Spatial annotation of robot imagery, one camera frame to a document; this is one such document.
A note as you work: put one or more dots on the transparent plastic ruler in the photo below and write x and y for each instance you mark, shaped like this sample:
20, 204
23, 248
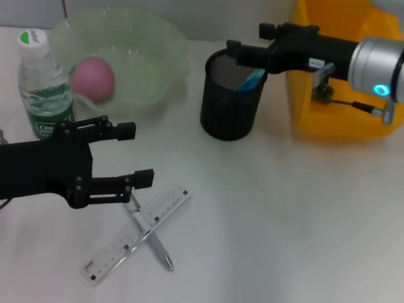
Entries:
116, 252

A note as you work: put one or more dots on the silver pen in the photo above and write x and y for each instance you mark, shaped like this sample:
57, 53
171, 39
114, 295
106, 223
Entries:
161, 253

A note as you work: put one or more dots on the green translucent fruit plate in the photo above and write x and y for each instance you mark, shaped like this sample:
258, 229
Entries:
142, 64

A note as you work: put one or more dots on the blue scissors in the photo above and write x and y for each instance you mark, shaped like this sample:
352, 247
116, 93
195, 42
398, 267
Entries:
251, 81

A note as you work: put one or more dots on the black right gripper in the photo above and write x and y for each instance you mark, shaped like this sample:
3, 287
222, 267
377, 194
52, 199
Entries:
314, 50

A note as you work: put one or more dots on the black mesh pen holder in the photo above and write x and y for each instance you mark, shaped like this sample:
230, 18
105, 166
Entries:
226, 113

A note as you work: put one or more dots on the yellow plastic bin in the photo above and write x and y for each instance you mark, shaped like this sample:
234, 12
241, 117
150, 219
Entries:
341, 122

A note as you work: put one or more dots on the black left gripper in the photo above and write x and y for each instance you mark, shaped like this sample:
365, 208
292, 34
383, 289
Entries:
34, 169

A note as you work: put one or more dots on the clear water bottle green label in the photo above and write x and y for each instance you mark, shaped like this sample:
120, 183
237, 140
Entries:
41, 87

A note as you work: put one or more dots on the pink peach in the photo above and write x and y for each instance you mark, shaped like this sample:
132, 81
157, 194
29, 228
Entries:
93, 79

